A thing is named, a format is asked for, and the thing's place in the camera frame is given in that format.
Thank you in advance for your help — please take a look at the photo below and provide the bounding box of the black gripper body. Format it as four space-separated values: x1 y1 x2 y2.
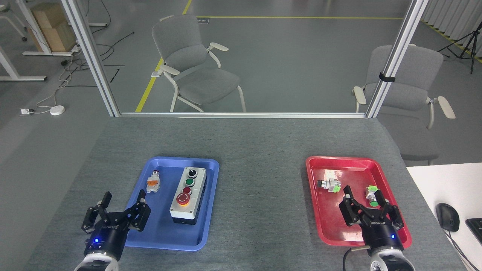
83 218 129 261
360 219 406 253

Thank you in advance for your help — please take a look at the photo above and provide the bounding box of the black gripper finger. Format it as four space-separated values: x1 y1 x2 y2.
119 189 151 231
339 186 369 227
82 192 113 231
376 190 404 230

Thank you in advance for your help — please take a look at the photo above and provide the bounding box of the grey control box with buttons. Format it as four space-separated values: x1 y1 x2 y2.
169 166 207 225

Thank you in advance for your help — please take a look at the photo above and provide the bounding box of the black push button green block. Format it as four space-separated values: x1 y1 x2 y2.
317 179 342 193

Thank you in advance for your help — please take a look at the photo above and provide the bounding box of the red push button orange block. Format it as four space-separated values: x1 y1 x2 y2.
146 170 161 193

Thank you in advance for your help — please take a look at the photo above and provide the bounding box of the brown cardboard box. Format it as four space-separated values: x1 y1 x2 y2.
29 3 78 52

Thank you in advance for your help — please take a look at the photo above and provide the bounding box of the red plastic tray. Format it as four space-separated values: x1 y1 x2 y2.
305 156 412 248

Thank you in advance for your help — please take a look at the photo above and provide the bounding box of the blue plastic tray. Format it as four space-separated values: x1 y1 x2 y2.
122 156 220 251

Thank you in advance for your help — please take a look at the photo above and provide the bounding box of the black computer mouse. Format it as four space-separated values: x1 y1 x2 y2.
436 202 460 232

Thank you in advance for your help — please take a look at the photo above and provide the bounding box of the white side table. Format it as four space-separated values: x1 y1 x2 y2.
406 162 482 271

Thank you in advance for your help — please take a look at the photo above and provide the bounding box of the black keyboard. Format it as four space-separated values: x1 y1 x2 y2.
465 218 482 245

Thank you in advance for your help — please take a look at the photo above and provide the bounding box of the grey chair with white armrests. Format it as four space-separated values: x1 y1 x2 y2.
151 14 247 113
352 44 456 130

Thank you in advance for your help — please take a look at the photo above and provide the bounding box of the silver aluminium crossbar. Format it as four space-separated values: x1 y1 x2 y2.
120 112 368 119

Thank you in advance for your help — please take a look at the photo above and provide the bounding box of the black tripod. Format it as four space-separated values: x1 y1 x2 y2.
438 23 482 74

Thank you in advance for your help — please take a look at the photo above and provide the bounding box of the white pleated curtain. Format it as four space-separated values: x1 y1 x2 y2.
422 0 482 62

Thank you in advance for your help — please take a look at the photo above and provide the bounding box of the green push button switch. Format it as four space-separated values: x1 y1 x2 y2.
365 185 381 207

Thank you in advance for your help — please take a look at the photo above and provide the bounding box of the black mouse cable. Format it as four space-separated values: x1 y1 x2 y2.
444 230 479 271

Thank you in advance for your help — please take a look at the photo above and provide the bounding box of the white floor cable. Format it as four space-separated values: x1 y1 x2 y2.
29 51 81 113

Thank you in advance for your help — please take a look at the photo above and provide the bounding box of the silver aluminium post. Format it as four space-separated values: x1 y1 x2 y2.
60 0 121 117
365 0 430 119

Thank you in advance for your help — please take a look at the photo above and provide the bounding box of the white desk leg frame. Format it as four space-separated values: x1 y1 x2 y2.
15 0 74 56
0 45 47 81

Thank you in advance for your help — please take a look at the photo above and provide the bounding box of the black floor cable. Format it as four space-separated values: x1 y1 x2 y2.
60 32 135 73

